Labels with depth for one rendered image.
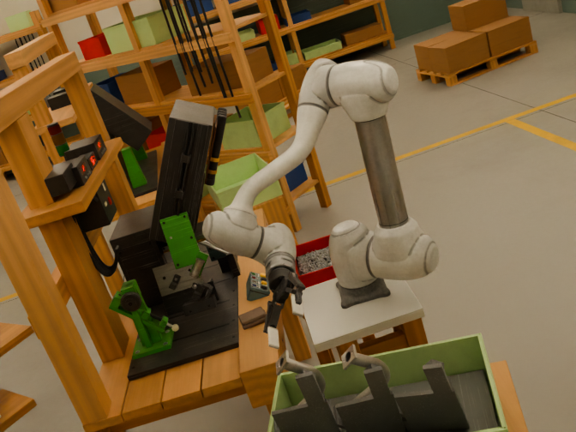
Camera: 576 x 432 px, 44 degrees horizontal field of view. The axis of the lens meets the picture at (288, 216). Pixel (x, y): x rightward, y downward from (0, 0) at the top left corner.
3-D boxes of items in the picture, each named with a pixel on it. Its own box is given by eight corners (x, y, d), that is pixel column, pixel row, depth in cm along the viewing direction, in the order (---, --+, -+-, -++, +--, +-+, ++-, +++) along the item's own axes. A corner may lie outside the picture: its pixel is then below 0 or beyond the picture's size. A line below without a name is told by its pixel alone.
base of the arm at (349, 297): (380, 266, 275) (376, 254, 273) (391, 295, 255) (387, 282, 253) (334, 279, 277) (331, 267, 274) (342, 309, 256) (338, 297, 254)
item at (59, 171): (79, 179, 265) (71, 161, 263) (70, 192, 251) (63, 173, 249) (61, 184, 266) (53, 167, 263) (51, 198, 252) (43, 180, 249)
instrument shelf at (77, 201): (123, 144, 329) (120, 135, 328) (86, 211, 245) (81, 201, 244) (72, 160, 330) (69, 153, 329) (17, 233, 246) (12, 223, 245)
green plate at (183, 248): (205, 257, 297) (189, 209, 295) (203, 261, 289) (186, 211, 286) (179, 266, 297) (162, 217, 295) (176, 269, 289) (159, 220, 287)
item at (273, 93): (292, 94, 1049) (284, 65, 1033) (335, 89, 995) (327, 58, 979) (239, 126, 971) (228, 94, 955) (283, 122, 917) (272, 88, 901)
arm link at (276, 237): (287, 280, 217) (248, 267, 213) (284, 247, 229) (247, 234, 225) (303, 255, 211) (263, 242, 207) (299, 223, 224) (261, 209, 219)
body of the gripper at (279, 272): (262, 282, 209) (264, 304, 202) (276, 262, 205) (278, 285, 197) (285, 290, 211) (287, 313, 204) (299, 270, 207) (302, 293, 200)
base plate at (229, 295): (238, 232, 359) (237, 229, 358) (240, 346, 256) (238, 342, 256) (159, 257, 361) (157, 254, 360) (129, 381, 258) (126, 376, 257)
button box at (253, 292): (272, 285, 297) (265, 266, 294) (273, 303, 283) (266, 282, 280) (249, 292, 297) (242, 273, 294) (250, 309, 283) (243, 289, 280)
